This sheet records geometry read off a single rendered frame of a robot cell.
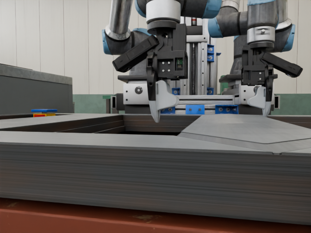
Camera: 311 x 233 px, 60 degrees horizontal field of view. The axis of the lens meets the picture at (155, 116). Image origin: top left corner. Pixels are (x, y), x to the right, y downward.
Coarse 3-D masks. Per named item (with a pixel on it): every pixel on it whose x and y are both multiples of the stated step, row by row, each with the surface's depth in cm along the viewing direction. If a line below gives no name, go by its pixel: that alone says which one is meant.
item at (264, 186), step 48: (0, 144) 26; (240, 144) 25; (288, 144) 25; (0, 192) 26; (48, 192) 25; (96, 192) 24; (144, 192) 23; (192, 192) 22; (240, 192) 21; (288, 192) 20
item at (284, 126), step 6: (192, 126) 44; (198, 126) 44; (204, 126) 44; (210, 126) 44; (216, 126) 44; (222, 126) 44; (228, 126) 44; (234, 126) 44; (240, 126) 44; (246, 126) 44; (252, 126) 44; (258, 126) 44; (264, 126) 44; (270, 126) 44; (276, 126) 44; (282, 126) 44; (288, 126) 44; (294, 126) 44; (300, 126) 44
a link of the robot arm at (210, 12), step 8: (184, 0) 67; (192, 0) 67; (200, 0) 68; (208, 0) 68; (216, 0) 69; (184, 8) 68; (192, 8) 68; (200, 8) 69; (208, 8) 69; (216, 8) 70; (184, 16) 71; (192, 16) 71; (200, 16) 71; (208, 16) 72
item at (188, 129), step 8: (192, 128) 40; (200, 128) 40; (208, 128) 40; (216, 128) 40; (224, 128) 40; (232, 128) 40; (240, 128) 40; (248, 128) 40; (256, 128) 40; (264, 128) 40; (272, 128) 40; (280, 128) 40
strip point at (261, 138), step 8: (216, 136) 30; (224, 136) 30; (232, 136) 30; (240, 136) 30; (248, 136) 30; (256, 136) 30; (264, 136) 30; (272, 136) 30; (280, 136) 30; (288, 136) 30; (296, 136) 30; (304, 136) 30
